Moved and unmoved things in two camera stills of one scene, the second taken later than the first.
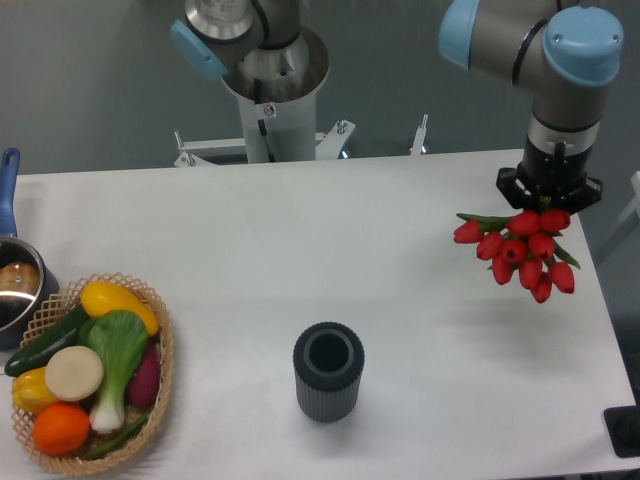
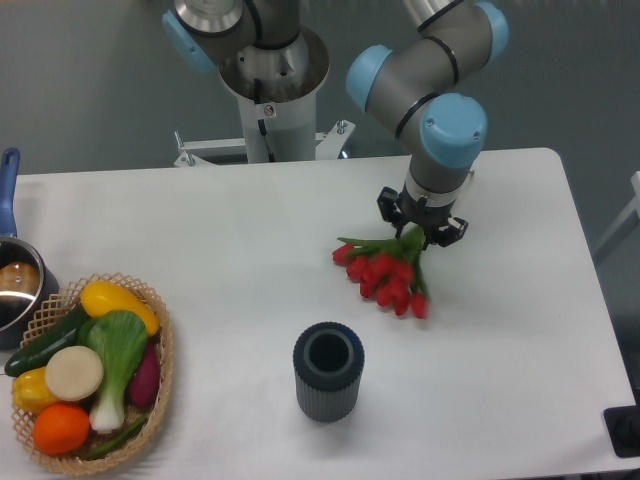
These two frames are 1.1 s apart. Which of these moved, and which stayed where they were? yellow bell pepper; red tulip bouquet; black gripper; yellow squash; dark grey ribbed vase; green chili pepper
Moved: red tulip bouquet; black gripper
Stayed: yellow squash; yellow bell pepper; dark grey ribbed vase; green chili pepper
